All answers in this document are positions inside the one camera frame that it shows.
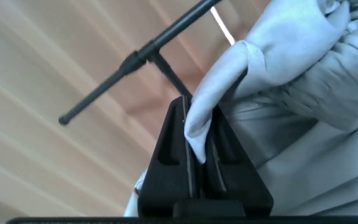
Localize beige curtain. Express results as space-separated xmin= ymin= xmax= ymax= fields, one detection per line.
xmin=0 ymin=0 xmax=272 ymax=218

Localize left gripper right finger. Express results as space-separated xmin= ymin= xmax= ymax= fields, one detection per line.
xmin=203 ymin=105 xmax=275 ymax=216

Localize black clothes rack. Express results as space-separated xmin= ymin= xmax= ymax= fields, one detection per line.
xmin=58 ymin=0 xmax=223 ymax=126

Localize pale grey shorts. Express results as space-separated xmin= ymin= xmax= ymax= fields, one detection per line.
xmin=123 ymin=0 xmax=358 ymax=217

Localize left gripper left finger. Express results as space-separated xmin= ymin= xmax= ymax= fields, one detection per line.
xmin=137 ymin=95 xmax=200 ymax=218

